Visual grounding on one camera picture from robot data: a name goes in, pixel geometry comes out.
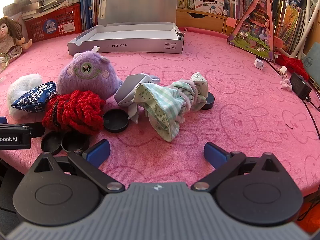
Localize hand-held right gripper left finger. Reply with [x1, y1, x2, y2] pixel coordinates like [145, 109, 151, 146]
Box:
[30, 139, 126, 194]

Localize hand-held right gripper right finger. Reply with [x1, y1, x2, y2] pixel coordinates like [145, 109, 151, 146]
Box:
[191, 142, 282, 192]

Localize blue patterned cloth pouch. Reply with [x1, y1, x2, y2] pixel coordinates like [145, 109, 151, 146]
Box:
[11, 81, 58, 113]

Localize white fluffy plush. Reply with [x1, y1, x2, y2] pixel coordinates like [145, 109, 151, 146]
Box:
[7, 74, 43, 119]

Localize red knitted yarn piece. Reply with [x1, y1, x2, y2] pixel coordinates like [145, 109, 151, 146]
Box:
[41, 90, 107, 136]

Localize lilac fuzzy scrunchie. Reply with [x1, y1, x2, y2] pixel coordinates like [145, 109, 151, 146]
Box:
[172, 78, 200, 120]

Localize grey paper origami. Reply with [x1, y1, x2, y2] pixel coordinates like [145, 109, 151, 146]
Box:
[114, 73, 160, 124]

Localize green checked cloth dress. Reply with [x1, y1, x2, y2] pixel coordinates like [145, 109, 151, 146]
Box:
[134, 72, 209, 142]

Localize purple monster plush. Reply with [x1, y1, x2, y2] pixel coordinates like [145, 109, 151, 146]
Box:
[56, 46, 123, 101]

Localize grey file box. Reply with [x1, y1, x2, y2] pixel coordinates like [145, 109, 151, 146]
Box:
[67, 0, 185, 55]

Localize pink bunny print mat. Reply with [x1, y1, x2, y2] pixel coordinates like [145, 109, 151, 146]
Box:
[0, 26, 320, 195]

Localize brown-haired baby doll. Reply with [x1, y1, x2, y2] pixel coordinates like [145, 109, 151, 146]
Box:
[0, 16, 33, 64]

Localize grid pattern board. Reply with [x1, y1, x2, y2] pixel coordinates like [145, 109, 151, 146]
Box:
[3, 3, 25, 22]

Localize black power adapter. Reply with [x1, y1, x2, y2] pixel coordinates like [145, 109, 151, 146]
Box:
[289, 72, 313, 100]

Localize large red plastic basket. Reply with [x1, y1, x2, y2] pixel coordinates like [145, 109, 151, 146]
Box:
[24, 4, 83, 43]

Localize red knitted cloth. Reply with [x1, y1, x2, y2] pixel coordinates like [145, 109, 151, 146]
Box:
[276, 54, 310, 80]

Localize black binder clip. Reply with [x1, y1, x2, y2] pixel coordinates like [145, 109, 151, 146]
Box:
[176, 27, 188, 41]

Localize pink triangular toy house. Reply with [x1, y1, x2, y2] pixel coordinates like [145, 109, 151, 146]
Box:
[226, 0, 285, 63]

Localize row of upright books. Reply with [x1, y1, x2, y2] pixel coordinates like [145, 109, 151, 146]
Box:
[79, 0, 309, 55]

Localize wooden drawer unit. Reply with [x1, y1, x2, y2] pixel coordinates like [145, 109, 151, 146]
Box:
[176, 8, 238, 34]

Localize green notebook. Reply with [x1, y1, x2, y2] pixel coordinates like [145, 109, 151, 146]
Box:
[301, 42, 320, 83]

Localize white label printer box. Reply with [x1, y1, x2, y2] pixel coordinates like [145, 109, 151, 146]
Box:
[194, 0, 225, 15]

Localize white plastic pipes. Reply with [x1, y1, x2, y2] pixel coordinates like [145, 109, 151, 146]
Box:
[290, 0, 320, 58]

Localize gold metal ring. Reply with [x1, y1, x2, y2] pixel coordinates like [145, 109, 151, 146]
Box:
[0, 52, 12, 70]

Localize black cable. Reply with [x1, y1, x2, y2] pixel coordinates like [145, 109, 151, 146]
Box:
[265, 59, 320, 135]

